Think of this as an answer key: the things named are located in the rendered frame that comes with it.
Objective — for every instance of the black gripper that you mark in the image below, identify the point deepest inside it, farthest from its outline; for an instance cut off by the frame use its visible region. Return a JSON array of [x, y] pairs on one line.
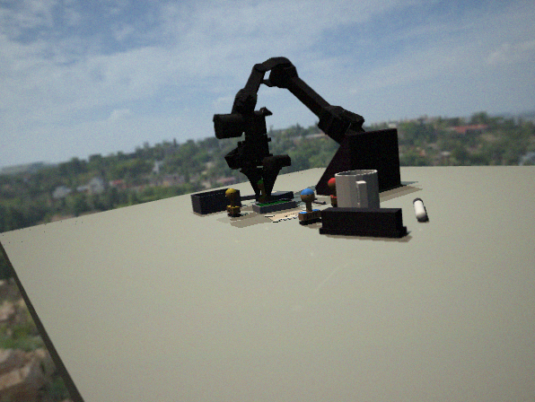
[[271, 164]]

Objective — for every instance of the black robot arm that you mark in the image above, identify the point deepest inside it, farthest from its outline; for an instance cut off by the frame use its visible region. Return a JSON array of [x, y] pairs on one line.
[[334, 120]]

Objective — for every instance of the cream paper card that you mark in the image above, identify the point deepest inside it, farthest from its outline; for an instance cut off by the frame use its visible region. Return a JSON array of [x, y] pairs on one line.
[[284, 216]]

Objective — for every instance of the stamp pad tin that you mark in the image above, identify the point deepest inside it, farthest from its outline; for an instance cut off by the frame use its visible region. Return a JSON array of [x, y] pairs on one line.
[[275, 195]]

